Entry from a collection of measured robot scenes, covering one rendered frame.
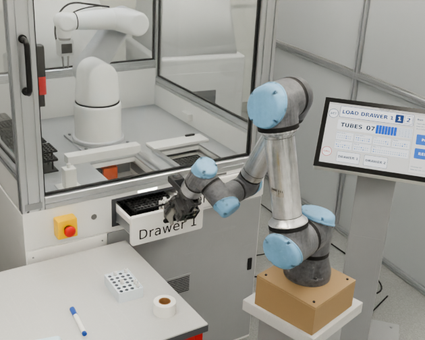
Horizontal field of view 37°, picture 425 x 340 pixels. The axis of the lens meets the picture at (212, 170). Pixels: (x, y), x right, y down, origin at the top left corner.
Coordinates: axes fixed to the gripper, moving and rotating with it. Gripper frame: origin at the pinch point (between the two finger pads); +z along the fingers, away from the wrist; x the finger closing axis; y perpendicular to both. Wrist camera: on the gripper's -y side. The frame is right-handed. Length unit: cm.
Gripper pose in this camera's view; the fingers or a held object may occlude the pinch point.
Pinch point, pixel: (170, 214)
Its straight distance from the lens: 228.0
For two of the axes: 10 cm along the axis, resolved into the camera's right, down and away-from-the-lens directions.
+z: -3.5, 5.5, 7.6
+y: 4.1, 8.2, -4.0
